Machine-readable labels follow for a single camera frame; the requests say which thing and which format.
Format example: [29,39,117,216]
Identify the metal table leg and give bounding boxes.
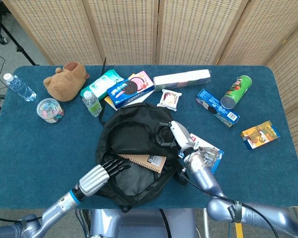
[203,208,211,238]

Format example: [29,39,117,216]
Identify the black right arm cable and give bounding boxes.
[181,171,281,238]

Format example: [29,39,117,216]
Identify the blue Oreo box cartoon faces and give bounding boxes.
[195,88,241,128]

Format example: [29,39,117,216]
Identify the small bottle with green label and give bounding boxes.
[81,90,103,118]

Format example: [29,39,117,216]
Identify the pink strawberry snack box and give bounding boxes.
[128,70,155,89]

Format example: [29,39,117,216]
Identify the blue felt table cover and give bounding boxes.
[0,64,298,210]

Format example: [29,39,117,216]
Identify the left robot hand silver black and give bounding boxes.
[78,158,131,197]

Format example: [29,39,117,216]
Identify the long white pink box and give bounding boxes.
[153,69,213,90]

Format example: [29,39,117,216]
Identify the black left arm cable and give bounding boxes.
[0,214,43,223]

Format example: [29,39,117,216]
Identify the green Pringles can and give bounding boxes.
[220,75,253,110]

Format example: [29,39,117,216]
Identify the black office chair caster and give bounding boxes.
[0,23,9,46]

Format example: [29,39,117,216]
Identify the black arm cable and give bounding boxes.
[181,171,281,238]
[0,214,43,223]

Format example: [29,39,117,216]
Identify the blue Oreo box pink print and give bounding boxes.
[106,78,155,110]

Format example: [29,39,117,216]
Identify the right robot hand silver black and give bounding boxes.
[155,120,197,151]

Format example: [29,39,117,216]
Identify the brown capybara plush toy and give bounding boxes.
[43,61,90,103]

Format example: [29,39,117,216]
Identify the white snack packet red print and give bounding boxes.
[156,88,183,112]

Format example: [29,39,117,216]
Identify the yellow orange snack box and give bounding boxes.
[240,120,281,150]

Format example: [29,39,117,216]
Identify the clear water bottle white cap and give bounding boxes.
[2,73,37,102]

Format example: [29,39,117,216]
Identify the brown spiral kraft notebook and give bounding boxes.
[116,153,167,174]

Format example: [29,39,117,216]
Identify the black tripod stand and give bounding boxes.
[0,8,40,66]

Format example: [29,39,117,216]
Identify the clear jar of binder clips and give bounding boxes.
[36,98,65,124]

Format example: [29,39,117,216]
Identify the green wet wipes pack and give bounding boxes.
[79,69,125,100]

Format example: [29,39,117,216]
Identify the blue grey robot torso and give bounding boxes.
[89,208,198,238]

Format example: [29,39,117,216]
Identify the black fabric backpack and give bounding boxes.
[95,57,190,213]

